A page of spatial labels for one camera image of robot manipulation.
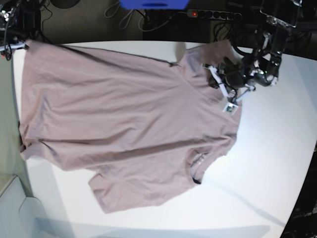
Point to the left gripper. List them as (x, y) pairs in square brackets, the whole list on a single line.
[(229, 74)]

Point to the pink t-shirt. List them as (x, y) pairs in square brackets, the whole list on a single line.
[(148, 128)]

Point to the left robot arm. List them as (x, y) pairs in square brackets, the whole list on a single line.
[(261, 66)]

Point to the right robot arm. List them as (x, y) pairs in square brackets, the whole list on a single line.
[(20, 20)]

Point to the black power strip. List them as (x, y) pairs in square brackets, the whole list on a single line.
[(213, 15)]

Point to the blue box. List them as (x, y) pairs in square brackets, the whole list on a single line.
[(154, 4)]

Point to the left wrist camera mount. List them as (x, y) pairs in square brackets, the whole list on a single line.
[(234, 96)]

